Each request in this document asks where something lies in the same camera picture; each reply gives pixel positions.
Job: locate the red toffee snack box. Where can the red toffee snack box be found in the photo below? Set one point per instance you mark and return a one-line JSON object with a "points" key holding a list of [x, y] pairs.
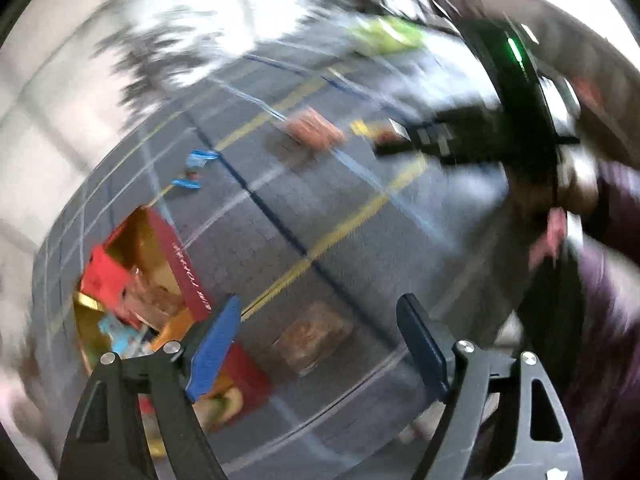
{"points": [[164, 298]]}

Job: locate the blue wrapped cookie pack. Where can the blue wrapped cookie pack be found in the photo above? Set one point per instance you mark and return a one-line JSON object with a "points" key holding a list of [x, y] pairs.
{"points": [[195, 162]]}

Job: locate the clear bag orange snacks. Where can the clear bag orange snacks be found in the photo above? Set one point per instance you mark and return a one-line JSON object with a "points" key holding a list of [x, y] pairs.
{"points": [[311, 129]]}

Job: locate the painted folding screen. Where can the painted folding screen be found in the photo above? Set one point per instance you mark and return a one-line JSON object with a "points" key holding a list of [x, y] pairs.
{"points": [[102, 100]]}

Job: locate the brown cake pack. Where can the brown cake pack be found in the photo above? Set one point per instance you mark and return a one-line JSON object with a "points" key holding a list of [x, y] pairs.
{"points": [[313, 336]]}

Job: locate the red packet in box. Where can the red packet in box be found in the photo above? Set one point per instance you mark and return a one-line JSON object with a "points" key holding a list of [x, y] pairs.
{"points": [[104, 280]]}

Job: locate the person right hand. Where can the person right hand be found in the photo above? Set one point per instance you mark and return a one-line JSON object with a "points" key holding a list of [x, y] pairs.
{"points": [[575, 194]]}

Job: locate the yellow brown pastry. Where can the yellow brown pastry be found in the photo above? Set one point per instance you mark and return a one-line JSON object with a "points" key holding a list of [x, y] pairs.
{"points": [[381, 132]]}

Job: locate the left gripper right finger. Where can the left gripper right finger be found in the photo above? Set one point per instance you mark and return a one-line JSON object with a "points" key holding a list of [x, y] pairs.
{"points": [[502, 418]]}

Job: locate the green snack bag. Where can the green snack bag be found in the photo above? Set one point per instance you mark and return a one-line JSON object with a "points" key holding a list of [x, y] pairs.
{"points": [[385, 35]]}

